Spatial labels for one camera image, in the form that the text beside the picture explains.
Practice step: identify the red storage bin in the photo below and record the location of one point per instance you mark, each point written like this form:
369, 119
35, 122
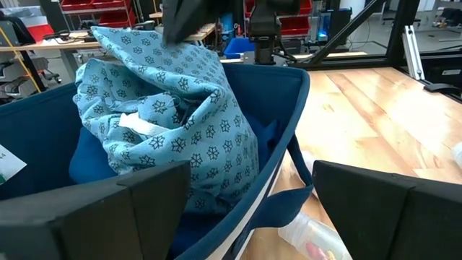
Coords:
303, 21
41, 31
108, 3
76, 4
113, 18

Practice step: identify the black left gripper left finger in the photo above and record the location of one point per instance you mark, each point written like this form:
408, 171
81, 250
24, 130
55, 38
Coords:
72, 224

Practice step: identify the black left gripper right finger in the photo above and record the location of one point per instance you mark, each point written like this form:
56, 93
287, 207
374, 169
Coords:
397, 224

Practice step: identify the light blue patterned gown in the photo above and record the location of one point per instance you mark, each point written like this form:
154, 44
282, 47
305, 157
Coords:
202, 126

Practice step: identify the black flat bracket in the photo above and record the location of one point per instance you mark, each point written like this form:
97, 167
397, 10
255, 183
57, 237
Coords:
442, 88

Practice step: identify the white paper tag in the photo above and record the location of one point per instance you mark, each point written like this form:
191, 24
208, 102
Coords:
9, 164

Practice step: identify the black diagonal frame strut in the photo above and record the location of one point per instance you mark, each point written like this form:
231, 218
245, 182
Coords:
346, 32

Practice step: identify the silver aluminium extrusion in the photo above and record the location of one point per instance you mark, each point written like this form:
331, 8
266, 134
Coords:
413, 54

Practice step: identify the blue and white fabric basket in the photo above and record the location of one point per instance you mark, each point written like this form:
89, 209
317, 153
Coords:
36, 126

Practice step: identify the clear pill bottle ribbed cap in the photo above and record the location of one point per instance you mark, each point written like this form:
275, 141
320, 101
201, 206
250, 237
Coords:
307, 231

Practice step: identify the wooden work table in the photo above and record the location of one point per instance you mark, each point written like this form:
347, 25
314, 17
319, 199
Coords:
202, 33
54, 44

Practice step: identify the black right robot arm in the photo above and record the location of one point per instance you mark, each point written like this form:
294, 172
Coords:
265, 21

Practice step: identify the computer case blue light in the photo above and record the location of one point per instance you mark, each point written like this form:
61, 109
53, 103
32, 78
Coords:
326, 25

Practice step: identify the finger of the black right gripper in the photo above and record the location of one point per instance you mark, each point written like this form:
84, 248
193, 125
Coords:
184, 18

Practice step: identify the black frame post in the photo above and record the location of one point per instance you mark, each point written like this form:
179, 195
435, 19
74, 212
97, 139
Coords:
400, 29

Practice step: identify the black box white label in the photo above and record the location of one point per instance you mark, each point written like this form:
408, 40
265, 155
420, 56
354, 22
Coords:
444, 65

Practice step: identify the blue storage bin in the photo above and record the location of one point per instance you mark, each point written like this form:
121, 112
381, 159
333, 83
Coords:
238, 47

